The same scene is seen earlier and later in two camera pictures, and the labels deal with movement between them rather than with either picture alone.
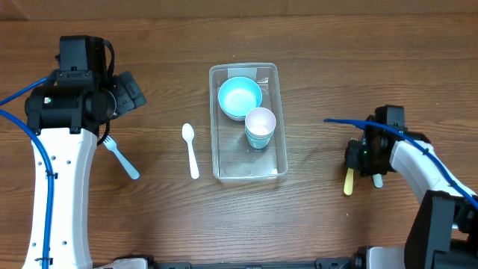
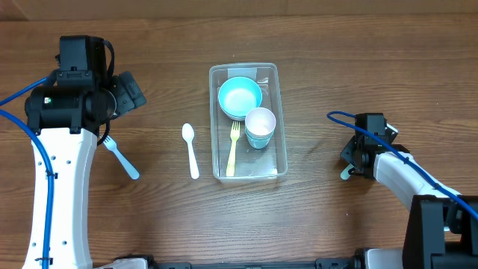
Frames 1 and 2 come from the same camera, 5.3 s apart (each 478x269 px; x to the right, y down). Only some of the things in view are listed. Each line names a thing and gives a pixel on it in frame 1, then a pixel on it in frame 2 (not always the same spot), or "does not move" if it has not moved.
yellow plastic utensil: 348,187 to 234,134
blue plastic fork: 378,180 to 344,174
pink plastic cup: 260,122 does not move
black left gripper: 103,131 does not move
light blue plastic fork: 110,145 does not move
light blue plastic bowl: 237,96 does not move
